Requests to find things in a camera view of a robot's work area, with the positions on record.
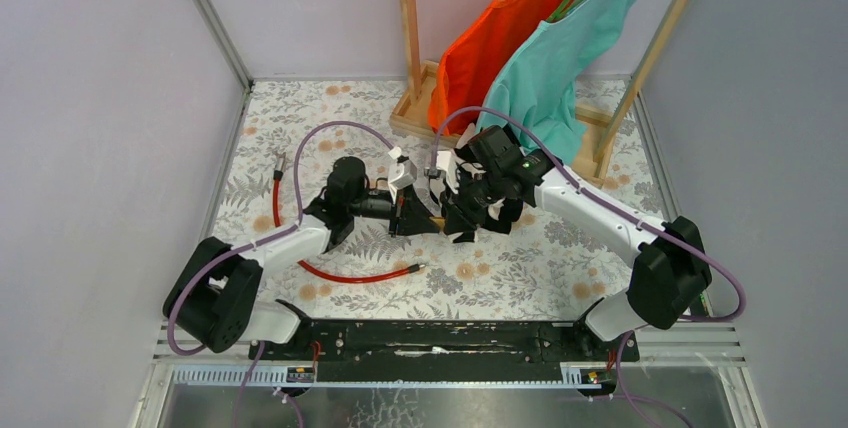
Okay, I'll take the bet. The teal t-shirt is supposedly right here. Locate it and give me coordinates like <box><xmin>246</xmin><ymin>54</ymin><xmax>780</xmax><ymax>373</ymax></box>
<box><xmin>482</xmin><ymin>0</ymin><xmax>637</xmax><ymax>165</ymax></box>

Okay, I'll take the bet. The black white striped cloth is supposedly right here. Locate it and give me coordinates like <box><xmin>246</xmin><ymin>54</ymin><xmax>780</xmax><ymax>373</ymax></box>
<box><xmin>448</xmin><ymin>125</ymin><xmax>533</xmax><ymax>243</ymax></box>

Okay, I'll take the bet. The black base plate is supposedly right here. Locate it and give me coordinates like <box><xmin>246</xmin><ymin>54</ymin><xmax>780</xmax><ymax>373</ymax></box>
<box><xmin>249</xmin><ymin>319</ymin><xmax>640</xmax><ymax>383</ymax></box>

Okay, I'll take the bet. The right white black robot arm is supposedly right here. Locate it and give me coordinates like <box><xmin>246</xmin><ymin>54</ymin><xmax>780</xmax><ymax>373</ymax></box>
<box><xmin>428</xmin><ymin>125</ymin><xmax>712</xmax><ymax>360</ymax></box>

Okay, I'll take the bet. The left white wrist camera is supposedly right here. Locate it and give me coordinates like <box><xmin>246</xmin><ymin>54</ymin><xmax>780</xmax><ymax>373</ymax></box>
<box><xmin>387</xmin><ymin>146</ymin><xmax>417</xmax><ymax>202</ymax></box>

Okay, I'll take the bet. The red cable lock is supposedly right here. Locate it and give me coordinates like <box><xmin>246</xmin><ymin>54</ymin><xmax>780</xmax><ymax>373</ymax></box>
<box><xmin>271</xmin><ymin>153</ymin><xmax>425</xmax><ymax>284</ymax></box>

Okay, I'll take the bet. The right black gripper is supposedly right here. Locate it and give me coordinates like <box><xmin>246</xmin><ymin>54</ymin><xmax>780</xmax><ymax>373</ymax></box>
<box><xmin>438</xmin><ymin>168</ymin><xmax>503</xmax><ymax>238</ymax></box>

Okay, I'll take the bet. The brass padlock with shackle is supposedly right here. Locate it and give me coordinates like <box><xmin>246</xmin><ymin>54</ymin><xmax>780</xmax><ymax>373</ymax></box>
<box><xmin>430</xmin><ymin>217</ymin><xmax>445</xmax><ymax>231</ymax></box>

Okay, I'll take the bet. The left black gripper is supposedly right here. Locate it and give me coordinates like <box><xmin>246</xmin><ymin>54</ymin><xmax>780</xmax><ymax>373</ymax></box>
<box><xmin>348</xmin><ymin>184</ymin><xmax>442</xmax><ymax>239</ymax></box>

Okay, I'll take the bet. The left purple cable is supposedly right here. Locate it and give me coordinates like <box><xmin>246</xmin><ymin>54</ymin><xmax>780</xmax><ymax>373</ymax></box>
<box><xmin>166</xmin><ymin>120</ymin><xmax>399</xmax><ymax>357</ymax></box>

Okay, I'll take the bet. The floral table mat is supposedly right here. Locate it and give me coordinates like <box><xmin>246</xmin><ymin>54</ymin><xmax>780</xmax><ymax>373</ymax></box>
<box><xmin>189</xmin><ymin>79</ymin><xmax>694</xmax><ymax>322</ymax></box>

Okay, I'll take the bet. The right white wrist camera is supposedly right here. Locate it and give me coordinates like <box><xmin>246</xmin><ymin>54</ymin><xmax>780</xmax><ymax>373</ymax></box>
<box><xmin>425</xmin><ymin>150</ymin><xmax>459</xmax><ymax>199</ymax></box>

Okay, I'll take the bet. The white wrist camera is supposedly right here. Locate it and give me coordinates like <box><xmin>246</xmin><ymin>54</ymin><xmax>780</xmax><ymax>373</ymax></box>
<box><xmin>425</xmin><ymin>150</ymin><xmax>459</xmax><ymax>199</ymax></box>
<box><xmin>387</xmin><ymin>146</ymin><xmax>417</xmax><ymax>202</ymax></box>

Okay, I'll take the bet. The wooden clothes rack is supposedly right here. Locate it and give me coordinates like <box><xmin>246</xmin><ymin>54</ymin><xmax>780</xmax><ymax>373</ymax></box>
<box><xmin>389</xmin><ymin>0</ymin><xmax>690</xmax><ymax>187</ymax></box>

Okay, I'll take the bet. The orange t-shirt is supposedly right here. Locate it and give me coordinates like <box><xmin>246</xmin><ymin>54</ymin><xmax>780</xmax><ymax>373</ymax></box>
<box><xmin>428</xmin><ymin>0</ymin><xmax>562</xmax><ymax>131</ymax></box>

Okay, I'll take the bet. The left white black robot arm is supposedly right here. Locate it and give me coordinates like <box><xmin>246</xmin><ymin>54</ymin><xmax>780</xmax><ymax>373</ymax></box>
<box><xmin>162</xmin><ymin>157</ymin><xmax>441</xmax><ymax>359</ymax></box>

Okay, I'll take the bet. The aluminium rail frame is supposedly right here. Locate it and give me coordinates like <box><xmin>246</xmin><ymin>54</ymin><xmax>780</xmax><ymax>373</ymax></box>
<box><xmin>131</xmin><ymin>323</ymin><xmax>767</xmax><ymax>427</ymax></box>

